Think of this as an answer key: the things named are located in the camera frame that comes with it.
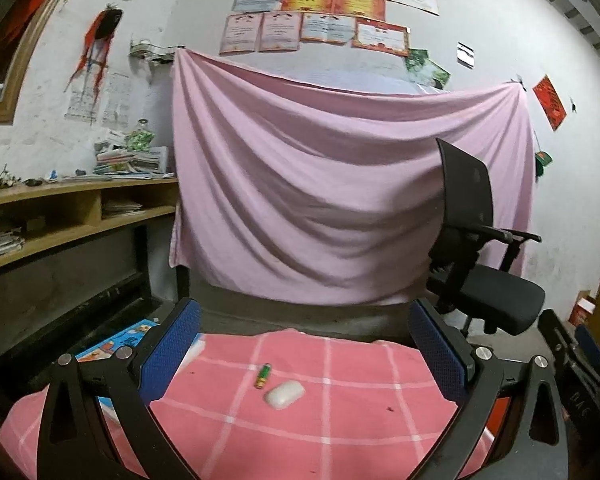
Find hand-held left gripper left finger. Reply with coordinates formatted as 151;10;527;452
36;297;203;480

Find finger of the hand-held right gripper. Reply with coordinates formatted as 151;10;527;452
537;309;589;377
574;324;600;384

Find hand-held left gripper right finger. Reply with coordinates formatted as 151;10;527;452
408;297;570;480

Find red plastic basin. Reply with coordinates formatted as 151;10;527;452
482;395;512;461

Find white oval lump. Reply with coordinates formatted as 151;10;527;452
264;380;306;411

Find red and white box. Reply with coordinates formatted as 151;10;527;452
569;290;598;328

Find blue illustrated book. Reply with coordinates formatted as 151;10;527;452
75;319;207;368

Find pink checked tablecloth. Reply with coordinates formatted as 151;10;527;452
0;329;496;480

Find papers in shelf cubby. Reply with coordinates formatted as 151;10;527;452
102;199;145;219

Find wooden shelf unit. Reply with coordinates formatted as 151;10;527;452
0;176;180;276

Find black office chair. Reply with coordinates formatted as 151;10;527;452
425;137;546;338

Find stack of books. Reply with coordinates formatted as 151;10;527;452
94;130;170;179

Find stack of grey papers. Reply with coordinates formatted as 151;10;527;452
0;227;26;261

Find green patterned packet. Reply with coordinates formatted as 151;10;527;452
125;130;156;151

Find pink hanging sheet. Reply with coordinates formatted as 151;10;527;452
169;46;537;307

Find dried flower sprig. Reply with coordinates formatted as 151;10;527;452
0;164;23;192

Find green photo print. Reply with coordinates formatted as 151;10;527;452
422;59;452;92
405;49;429;74

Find wooden framed mirror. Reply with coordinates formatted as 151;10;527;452
0;0;88;126

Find red diamond wall paper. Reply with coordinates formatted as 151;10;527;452
532;75;567;131

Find white wall paper sheet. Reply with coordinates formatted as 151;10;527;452
65;77;102;123
102;72;131;128

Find pale wall poster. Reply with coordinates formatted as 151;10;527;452
280;52;441;96

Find small wavy wall shelf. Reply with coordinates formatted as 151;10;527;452
129;37;186;64

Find red tassel wall ornament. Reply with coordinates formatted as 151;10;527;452
65;2;126;96

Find group of wall certificates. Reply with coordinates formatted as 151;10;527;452
219;0;440;57

